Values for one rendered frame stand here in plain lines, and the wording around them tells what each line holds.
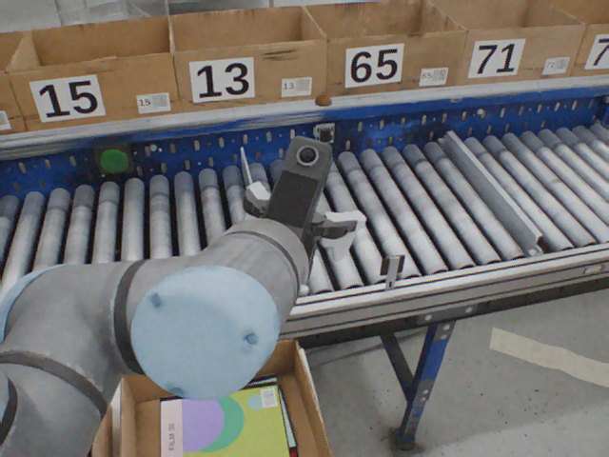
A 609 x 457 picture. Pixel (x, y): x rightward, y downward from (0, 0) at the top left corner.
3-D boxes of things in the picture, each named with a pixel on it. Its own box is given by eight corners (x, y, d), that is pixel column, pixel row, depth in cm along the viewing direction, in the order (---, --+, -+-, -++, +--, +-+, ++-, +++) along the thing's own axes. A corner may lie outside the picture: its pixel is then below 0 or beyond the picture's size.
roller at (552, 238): (581, 256, 115) (563, 268, 117) (477, 140, 153) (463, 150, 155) (575, 247, 112) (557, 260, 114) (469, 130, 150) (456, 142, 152)
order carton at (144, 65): (28, 134, 126) (5, 71, 115) (46, 85, 148) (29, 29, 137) (182, 115, 133) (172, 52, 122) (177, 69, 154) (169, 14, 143)
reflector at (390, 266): (377, 297, 106) (383, 260, 98) (375, 294, 106) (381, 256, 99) (399, 293, 106) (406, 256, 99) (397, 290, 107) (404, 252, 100)
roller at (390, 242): (401, 296, 109) (404, 281, 106) (335, 164, 148) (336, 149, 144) (422, 292, 110) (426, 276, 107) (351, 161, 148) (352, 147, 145)
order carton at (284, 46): (181, 115, 133) (171, 53, 122) (176, 70, 154) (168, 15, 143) (326, 100, 139) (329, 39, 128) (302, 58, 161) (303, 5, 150)
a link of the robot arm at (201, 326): (103, 287, 33) (245, 276, 30) (183, 233, 45) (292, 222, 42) (137, 411, 35) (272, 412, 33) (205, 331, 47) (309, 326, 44)
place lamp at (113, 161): (103, 176, 130) (96, 153, 126) (104, 173, 131) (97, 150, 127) (130, 172, 131) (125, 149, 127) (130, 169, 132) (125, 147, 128)
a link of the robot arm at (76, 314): (-51, 351, 35) (94, 347, 31) (30, 245, 43) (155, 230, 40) (22, 423, 40) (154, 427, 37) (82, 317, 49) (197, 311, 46)
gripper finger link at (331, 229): (335, 223, 63) (282, 227, 57) (339, 209, 62) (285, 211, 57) (363, 239, 60) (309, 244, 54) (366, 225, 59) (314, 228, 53)
